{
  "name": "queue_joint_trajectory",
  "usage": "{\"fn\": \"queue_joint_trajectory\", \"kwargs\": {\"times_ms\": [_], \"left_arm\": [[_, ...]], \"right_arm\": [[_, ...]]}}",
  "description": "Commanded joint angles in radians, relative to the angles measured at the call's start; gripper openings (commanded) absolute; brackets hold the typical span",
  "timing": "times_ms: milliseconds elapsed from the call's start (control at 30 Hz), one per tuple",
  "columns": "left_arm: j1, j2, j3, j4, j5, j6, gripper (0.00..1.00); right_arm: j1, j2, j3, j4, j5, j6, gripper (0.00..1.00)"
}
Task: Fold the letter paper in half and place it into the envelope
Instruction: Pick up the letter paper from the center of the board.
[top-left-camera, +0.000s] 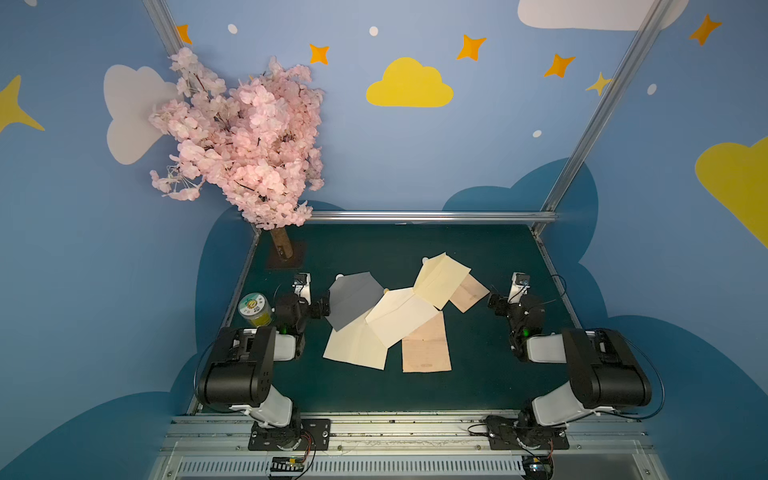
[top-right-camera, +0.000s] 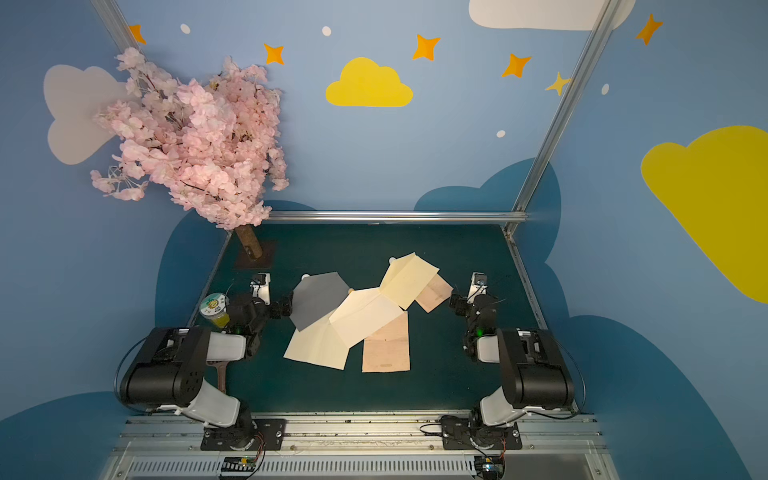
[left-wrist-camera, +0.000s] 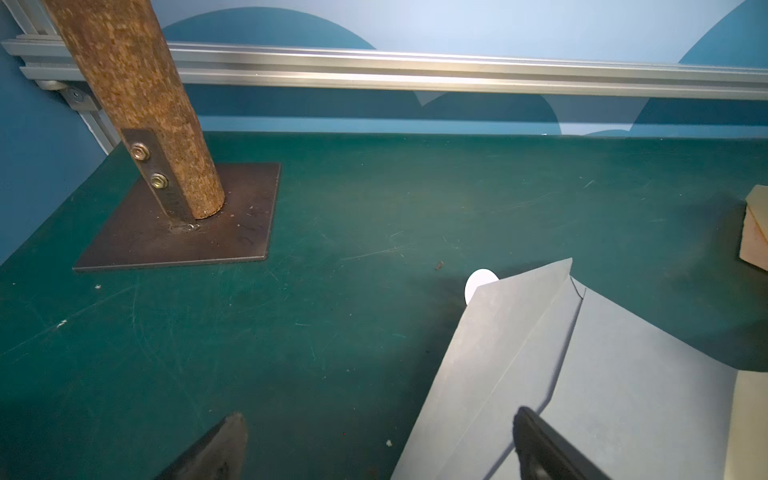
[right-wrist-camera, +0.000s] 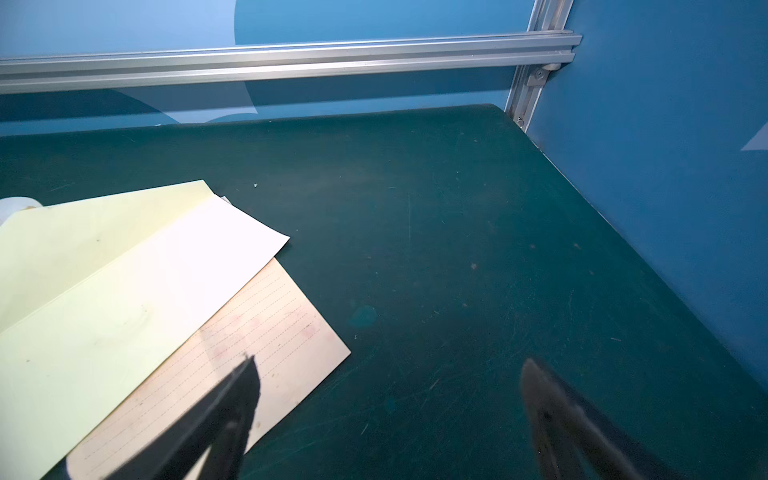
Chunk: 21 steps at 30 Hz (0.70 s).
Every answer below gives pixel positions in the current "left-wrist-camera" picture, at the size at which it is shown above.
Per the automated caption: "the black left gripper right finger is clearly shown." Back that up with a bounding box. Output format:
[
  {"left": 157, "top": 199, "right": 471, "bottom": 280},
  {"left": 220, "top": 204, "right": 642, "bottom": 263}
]
[{"left": 513, "top": 406, "right": 609, "bottom": 480}]

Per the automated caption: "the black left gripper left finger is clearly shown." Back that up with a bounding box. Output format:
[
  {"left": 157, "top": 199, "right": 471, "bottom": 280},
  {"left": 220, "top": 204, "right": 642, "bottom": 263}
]
[{"left": 156, "top": 412, "right": 248, "bottom": 480}]

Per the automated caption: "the grey envelope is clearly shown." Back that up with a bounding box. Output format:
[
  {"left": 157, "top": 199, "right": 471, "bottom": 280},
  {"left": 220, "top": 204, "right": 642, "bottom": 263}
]
[{"left": 394, "top": 259, "right": 737, "bottom": 479}]

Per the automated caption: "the cream envelope far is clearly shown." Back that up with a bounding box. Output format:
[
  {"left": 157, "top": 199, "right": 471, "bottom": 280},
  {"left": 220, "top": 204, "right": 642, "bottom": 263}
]
[{"left": 739, "top": 185, "right": 768, "bottom": 271}]

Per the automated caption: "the round white sticker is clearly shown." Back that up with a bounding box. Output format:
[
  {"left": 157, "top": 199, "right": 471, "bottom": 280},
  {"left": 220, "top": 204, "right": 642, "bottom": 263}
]
[{"left": 464, "top": 268, "right": 499, "bottom": 304}]

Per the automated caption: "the cream paper sheet near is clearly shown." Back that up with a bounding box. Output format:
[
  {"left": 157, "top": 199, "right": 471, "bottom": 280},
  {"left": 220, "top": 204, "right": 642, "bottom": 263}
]
[{"left": 724, "top": 370, "right": 768, "bottom": 480}]

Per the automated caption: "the brown artificial tree trunk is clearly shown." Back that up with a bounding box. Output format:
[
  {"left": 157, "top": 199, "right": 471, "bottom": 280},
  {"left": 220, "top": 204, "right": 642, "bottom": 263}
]
[{"left": 45, "top": 1, "right": 225, "bottom": 219}]

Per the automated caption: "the dark metal tree base plate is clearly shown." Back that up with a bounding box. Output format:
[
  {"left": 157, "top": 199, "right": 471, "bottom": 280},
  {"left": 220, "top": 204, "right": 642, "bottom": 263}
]
[{"left": 73, "top": 163, "right": 281, "bottom": 272}]

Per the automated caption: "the aluminium back frame rail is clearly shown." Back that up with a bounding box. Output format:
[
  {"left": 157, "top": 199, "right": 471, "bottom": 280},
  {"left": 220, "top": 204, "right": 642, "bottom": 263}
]
[{"left": 1, "top": 35, "right": 768, "bottom": 102}]

